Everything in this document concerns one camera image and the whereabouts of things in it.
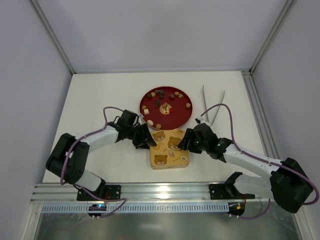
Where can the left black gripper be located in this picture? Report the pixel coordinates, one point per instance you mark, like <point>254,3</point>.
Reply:
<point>139,135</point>

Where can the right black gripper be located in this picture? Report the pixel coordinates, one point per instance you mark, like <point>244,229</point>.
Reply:
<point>194,140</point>

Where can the silver square box lid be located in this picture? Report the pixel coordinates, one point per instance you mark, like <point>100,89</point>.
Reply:
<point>166,152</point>

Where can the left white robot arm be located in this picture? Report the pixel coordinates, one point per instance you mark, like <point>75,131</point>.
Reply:
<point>69,156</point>

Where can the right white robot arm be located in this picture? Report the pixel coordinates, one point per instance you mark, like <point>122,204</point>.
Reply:
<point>283,181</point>

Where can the white oval chocolate left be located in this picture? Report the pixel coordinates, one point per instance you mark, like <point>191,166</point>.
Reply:
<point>150,122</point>

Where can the gold chocolate box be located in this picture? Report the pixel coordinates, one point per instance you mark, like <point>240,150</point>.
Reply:
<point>166,167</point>

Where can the dark heart chocolate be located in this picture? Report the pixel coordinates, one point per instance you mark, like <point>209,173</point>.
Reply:
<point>157,102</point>

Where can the round red plate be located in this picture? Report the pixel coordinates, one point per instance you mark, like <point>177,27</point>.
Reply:
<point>171,113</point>

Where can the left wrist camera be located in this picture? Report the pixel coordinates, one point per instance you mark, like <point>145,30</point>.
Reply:
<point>140,118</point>

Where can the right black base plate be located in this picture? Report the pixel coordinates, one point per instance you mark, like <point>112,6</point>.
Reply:
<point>227,191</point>

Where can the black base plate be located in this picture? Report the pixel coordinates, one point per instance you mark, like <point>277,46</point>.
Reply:
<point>105,192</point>
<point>227,191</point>

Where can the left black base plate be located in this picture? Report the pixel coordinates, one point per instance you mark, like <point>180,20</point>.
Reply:
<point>105,192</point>

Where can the white slotted cable duct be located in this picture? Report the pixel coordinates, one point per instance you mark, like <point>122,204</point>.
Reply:
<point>135,207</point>

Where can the aluminium mounting rail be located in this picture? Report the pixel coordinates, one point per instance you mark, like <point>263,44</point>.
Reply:
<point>165,191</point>

